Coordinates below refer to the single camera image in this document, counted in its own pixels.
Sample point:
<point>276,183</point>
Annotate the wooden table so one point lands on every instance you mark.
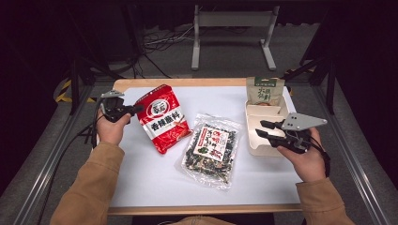
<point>200,82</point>

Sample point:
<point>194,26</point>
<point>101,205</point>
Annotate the white table mat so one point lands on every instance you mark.
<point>156,181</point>

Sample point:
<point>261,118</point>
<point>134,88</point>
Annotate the red seasoning packet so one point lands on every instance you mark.
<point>162,120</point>

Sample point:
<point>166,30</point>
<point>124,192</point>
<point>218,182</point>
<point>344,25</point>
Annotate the person's right hand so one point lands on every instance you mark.
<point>308,165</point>

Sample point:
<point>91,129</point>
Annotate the grey metal stand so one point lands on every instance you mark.
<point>233,18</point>

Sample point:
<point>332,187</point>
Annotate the black stand legs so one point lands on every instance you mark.
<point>330,90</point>
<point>74,87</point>

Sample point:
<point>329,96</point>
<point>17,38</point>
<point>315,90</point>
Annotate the yellow and black hazard tape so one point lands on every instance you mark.
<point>64,89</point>

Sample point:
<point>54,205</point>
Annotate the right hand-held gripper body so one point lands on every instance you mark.
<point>298,122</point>

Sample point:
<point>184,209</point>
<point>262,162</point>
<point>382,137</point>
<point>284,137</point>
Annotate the person's left hand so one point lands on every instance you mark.
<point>111,131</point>

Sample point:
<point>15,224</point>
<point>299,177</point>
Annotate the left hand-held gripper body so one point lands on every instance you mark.
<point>114,108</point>

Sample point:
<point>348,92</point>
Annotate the person's lap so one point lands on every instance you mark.
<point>200,221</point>

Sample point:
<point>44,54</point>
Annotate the green and beige seasoning packet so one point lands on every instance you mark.
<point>265,92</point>

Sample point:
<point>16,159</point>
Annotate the aluminium rail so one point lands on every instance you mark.
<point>353,175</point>
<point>47,175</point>

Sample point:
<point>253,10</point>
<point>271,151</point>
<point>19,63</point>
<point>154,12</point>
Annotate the clear dried vegetable packet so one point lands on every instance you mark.
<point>211,153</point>

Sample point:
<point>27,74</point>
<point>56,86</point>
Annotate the white divided container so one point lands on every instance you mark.
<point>264,117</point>

